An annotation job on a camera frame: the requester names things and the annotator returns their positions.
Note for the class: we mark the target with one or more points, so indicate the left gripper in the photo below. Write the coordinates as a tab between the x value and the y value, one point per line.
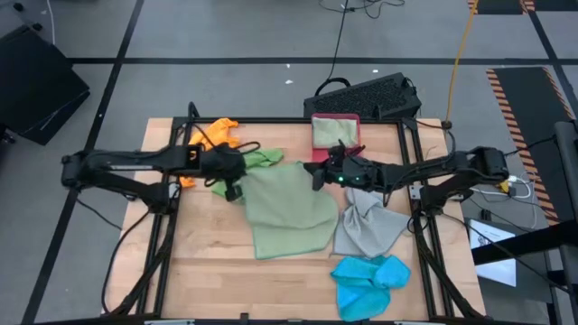
221	162

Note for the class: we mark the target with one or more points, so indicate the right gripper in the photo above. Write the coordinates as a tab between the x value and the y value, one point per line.
352	171

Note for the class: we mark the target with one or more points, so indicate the orange microfiber towel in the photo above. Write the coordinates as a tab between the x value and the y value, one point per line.
217	131

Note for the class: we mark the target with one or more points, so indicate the pale green microfiber towel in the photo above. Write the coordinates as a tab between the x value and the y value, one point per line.
334	131
289	212

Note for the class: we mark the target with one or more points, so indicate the bright green microfiber towel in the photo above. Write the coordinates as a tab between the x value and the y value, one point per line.
266	157

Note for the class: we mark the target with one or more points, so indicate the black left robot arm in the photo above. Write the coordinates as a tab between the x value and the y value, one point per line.
135	162

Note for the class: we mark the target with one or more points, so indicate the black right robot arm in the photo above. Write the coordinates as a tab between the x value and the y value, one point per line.
451	167

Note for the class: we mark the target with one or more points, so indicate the grey microfiber towel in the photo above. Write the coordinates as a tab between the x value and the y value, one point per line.
370	225

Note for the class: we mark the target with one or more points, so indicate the blue microfiber towel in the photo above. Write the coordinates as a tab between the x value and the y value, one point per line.
361	289

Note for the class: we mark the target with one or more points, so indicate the red plastic bin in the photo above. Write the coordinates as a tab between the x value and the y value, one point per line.
319	154

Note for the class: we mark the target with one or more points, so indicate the black perforated computer case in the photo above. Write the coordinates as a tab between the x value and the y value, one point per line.
361	97

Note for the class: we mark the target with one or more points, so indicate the black equipment case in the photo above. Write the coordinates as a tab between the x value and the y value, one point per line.
36	86

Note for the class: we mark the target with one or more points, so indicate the white paper sheet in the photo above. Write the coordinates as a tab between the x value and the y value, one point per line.
496	273

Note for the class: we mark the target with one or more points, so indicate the black hazard striped mat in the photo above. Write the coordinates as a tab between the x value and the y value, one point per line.
528	104
496	5

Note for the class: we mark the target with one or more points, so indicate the small black camera mount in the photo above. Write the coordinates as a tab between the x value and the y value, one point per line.
244	317

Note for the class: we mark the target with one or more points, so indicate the black metal cart frame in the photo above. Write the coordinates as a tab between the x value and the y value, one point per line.
566	153

